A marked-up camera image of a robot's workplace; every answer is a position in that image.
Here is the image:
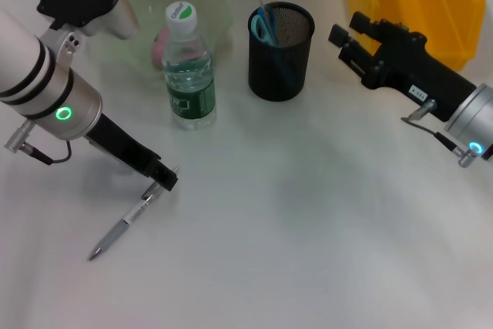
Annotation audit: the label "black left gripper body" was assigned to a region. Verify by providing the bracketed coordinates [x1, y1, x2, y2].
[86, 112, 161, 180]

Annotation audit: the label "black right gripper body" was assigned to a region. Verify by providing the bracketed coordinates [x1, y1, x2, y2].
[361, 22, 478, 123]

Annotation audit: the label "silver ballpoint pen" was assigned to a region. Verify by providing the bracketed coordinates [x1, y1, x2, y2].
[86, 166, 181, 261]

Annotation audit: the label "blue scissors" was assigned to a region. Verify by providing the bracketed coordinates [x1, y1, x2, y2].
[250, 5, 298, 88]

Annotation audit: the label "clear water bottle green label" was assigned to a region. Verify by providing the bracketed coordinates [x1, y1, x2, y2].
[161, 0, 217, 132]

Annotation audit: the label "pink toy peach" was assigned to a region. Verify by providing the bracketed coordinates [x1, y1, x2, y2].
[150, 24, 171, 72]

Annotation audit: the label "black mesh pen holder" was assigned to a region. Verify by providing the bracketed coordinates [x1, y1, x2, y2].
[246, 2, 316, 102]

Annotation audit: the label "translucent green fruit bowl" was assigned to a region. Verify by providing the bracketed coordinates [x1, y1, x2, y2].
[92, 0, 235, 84]

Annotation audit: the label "right wrist cable with connector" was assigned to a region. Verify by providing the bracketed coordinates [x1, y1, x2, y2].
[400, 99, 483, 168]

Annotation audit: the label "wrist cable with connector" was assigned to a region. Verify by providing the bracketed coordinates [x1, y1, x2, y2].
[400, 99, 483, 168]
[3, 118, 74, 166]

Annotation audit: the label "left wrist cable with connector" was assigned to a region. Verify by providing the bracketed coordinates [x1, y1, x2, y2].
[3, 118, 74, 166]

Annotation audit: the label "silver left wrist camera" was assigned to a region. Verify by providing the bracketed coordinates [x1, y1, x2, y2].
[36, 0, 140, 42]

